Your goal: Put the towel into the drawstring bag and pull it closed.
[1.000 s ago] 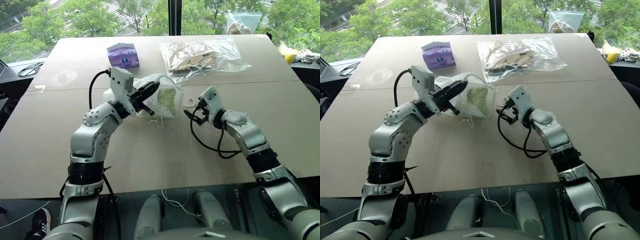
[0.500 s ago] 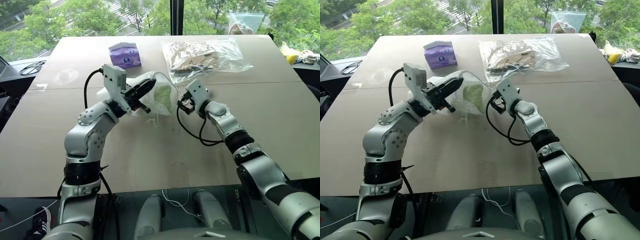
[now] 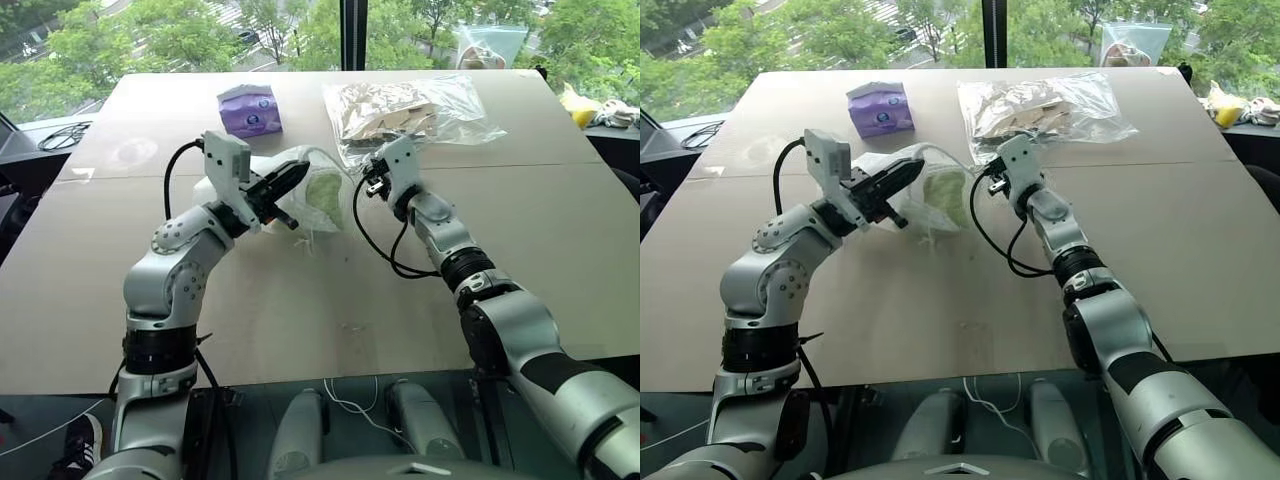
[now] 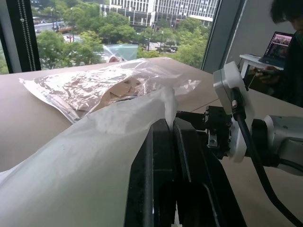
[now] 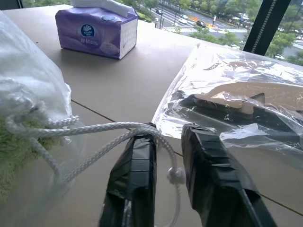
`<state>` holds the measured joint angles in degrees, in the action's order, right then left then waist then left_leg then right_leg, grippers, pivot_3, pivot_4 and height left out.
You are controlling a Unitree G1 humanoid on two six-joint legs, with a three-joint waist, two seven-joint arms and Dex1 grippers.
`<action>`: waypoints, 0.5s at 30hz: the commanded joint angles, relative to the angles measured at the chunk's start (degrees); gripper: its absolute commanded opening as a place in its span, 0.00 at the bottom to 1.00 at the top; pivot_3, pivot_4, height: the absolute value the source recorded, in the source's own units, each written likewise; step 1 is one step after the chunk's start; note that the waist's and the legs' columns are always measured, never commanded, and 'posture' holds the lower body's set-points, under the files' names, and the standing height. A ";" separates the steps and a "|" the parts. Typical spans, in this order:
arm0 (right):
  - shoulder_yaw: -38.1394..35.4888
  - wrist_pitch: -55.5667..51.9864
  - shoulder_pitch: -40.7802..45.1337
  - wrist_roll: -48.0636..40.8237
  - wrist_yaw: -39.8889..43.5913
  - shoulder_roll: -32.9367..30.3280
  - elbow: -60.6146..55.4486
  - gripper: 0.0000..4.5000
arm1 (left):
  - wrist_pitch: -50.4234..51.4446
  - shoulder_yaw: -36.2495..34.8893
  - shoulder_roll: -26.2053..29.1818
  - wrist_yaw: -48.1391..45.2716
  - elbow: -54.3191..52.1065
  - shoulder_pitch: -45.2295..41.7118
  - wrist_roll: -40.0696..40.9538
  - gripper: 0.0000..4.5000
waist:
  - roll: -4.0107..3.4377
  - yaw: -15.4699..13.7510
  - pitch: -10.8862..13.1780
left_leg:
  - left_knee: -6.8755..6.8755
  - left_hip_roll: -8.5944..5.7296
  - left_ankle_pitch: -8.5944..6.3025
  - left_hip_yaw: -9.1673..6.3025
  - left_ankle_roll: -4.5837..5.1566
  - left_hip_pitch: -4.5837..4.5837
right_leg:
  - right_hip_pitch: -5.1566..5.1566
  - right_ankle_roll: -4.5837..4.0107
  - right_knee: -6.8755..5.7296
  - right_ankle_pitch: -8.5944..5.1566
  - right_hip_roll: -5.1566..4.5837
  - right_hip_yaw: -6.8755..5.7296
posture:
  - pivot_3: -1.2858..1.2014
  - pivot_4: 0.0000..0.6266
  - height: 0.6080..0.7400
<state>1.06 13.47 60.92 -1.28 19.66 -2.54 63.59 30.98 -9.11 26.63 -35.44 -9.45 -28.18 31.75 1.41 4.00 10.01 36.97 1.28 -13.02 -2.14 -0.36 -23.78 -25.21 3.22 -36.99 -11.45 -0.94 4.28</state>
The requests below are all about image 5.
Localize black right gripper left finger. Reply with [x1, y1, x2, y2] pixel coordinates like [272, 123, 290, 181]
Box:
[98, 122, 158, 227]

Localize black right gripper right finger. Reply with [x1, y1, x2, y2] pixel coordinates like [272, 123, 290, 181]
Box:
[181, 123, 278, 227]

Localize white braided drawstring cord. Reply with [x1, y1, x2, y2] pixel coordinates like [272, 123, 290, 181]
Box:
[5, 114, 187, 227]

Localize light green fluffy towel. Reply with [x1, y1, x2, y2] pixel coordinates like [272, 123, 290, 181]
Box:
[0, 118, 62, 201]

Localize white mesh drawstring bag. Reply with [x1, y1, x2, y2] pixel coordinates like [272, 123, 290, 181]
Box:
[0, 9, 87, 227]

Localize clear plastic zip bag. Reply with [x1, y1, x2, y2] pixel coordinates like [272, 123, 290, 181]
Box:
[151, 44, 303, 159]

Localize purple tissue pack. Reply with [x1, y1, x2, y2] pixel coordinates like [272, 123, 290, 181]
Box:
[55, 0, 139, 61]

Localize beaded blind pull chain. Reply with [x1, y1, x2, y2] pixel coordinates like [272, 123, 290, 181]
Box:
[251, 0, 277, 54]

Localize black window frame post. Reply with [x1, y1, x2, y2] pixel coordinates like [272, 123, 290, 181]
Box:
[243, 0, 292, 57]

